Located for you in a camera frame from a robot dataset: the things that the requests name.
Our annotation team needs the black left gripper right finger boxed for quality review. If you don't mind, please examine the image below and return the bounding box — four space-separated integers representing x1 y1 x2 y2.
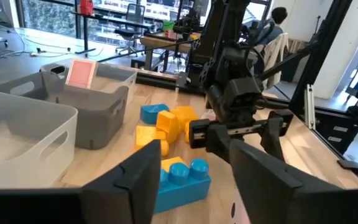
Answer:
230 138 358 224

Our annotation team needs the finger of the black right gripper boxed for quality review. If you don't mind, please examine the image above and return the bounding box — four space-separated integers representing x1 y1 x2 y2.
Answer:
206 123 234 164
260 117 287 162

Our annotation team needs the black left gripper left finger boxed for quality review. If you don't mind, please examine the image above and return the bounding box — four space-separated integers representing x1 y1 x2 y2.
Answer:
0 139 162 224

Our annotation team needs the yellow long hollow block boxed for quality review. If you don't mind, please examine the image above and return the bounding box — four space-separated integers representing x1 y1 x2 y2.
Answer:
169 105 200 144

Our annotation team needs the yellow tall angled block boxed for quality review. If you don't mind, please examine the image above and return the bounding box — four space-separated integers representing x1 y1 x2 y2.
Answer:
155 110 180 145

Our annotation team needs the small yellow block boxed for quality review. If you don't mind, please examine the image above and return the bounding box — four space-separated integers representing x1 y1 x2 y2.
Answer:
160 156 186 174

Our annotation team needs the small blue block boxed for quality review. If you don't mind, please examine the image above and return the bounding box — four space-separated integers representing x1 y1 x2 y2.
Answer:
139 103 170 126

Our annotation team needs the yellow rounded block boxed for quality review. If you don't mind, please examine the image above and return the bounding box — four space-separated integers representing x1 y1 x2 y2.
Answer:
135 125 170 157

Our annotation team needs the large blue studded block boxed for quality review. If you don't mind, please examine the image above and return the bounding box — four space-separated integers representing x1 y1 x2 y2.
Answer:
154 157 212 215

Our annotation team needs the black foot pad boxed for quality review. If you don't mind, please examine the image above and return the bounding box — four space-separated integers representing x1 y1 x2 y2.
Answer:
336 159 358 180

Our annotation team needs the chair with draped jacket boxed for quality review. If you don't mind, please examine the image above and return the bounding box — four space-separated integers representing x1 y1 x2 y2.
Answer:
262 32 290 90

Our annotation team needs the grey plastic bin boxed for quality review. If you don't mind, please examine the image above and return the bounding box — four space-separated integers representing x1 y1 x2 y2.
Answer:
0 70 130 151

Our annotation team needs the wooden background desk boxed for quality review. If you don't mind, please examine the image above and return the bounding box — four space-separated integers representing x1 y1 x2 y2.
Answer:
139 29 200 73

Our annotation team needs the thin black diagonal rod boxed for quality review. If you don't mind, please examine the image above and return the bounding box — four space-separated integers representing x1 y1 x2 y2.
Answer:
97 39 198 63

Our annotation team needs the clear plastic bin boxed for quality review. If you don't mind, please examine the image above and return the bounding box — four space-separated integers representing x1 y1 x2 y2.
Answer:
40 58 138 106

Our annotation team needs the translucent white plastic bin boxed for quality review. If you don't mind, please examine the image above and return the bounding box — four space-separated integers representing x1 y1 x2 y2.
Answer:
0 88 79 190

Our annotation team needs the person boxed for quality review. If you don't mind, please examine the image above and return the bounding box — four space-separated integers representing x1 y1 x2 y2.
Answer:
253 6 289 54

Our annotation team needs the black office chair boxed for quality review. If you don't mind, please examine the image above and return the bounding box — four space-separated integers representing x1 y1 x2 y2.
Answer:
114 2 147 57

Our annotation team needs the red playing card deck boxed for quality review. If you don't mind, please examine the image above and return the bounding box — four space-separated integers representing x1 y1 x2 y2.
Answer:
65 58 99 90

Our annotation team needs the red object on shelf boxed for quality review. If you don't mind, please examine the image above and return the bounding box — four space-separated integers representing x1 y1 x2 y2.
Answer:
78 0 94 17

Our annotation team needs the silver aluminium bracket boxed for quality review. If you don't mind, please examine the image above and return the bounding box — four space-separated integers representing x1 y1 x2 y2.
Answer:
303 83 316 130

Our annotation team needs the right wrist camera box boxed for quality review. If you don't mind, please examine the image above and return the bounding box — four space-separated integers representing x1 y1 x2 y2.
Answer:
224 77 263 110

